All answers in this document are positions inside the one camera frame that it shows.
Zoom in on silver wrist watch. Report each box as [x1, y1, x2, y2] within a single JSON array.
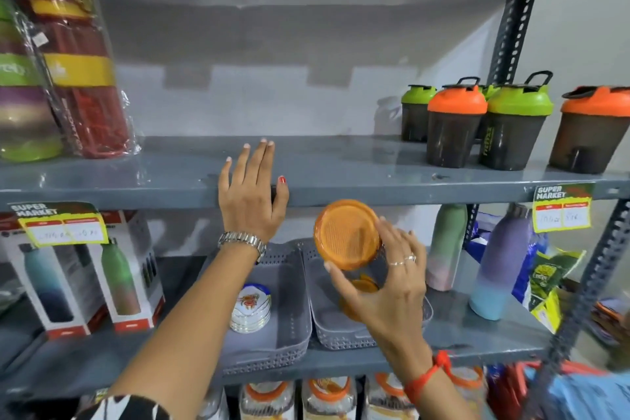
[[218, 231, 268, 266]]

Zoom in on grey plastic basket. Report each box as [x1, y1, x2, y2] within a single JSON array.
[[207, 242, 314, 376], [299, 238, 434, 351]]

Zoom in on yellow green price tag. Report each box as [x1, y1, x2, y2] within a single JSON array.
[[533, 183, 595, 234], [9, 201, 109, 247]]

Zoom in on orange lid shaker bottle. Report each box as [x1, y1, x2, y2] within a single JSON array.
[[426, 76, 488, 169], [548, 85, 630, 175]]

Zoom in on blue cloth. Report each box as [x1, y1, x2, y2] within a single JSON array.
[[524, 360, 630, 420]]

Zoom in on orange packets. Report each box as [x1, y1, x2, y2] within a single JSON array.
[[590, 297, 630, 372]]

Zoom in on red thread bracelet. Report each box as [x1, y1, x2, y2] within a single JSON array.
[[403, 350, 452, 406]]

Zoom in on green purple wrapped bottle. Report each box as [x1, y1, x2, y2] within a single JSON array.
[[0, 0, 65, 163]]

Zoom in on purple blue steel bottle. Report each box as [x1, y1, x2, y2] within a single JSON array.
[[468, 202, 535, 321]]

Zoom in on clear jar with orange lid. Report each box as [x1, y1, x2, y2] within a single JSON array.
[[313, 199, 386, 272]]

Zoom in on red yellow wrapped bottle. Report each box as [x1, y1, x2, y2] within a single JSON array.
[[15, 0, 141, 159]]

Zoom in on clear container with orange rim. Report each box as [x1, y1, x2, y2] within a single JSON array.
[[239, 380, 296, 420], [366, 372, 420, 420], [301, 376, 357, 420], [449, 366, 489, 416]]

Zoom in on person's right forearm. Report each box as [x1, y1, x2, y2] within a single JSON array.
[[381, 335, 475, 420]]

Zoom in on person's right hand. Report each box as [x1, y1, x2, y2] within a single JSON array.
[[323, 216, 429, 352]]

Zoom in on grey metal shelf rack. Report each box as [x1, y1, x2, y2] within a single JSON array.
[[0, 0, 630, 420]]

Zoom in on person's left forearm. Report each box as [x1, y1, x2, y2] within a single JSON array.
[[105, 237, 267, 408]]

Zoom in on small green lid shaker bottle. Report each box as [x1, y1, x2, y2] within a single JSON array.
[[401, 84, 438, 143]]

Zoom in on green yellow packet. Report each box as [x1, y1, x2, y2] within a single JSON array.
[[529, 247, 587, 333]]

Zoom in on black white patterned sleeve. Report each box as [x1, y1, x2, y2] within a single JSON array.
[[73, 394, 171, 420]]

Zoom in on green pink bottle picture box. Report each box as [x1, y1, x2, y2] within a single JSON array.
[[88, 210, 166, 335]]

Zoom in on green pink steel bottle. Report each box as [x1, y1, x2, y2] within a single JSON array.
[[425, 203, 469, 292]]

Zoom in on blue bottle picture box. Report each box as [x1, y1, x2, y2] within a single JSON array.
[[0, 218, 108, 340]]

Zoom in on red packet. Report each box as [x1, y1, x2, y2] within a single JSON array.
[[486, 362, 530, 420]]

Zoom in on person's left hand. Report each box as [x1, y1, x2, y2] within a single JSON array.
[[218, 138, 290, 244]]

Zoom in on large green lid shaker bottle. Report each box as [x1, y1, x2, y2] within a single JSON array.
[[479, 71, 555, 171]]

